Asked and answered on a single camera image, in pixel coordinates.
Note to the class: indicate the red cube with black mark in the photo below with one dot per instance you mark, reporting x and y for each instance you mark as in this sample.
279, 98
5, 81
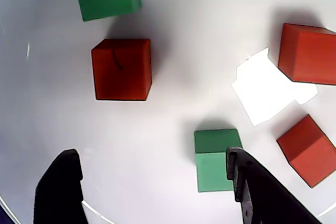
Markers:
126, 77

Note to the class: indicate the white round plate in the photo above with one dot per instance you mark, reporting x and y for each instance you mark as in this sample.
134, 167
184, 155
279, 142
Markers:
183, 37

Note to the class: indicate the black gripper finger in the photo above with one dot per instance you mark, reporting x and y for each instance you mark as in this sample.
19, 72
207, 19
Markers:
57, 195
265, 197

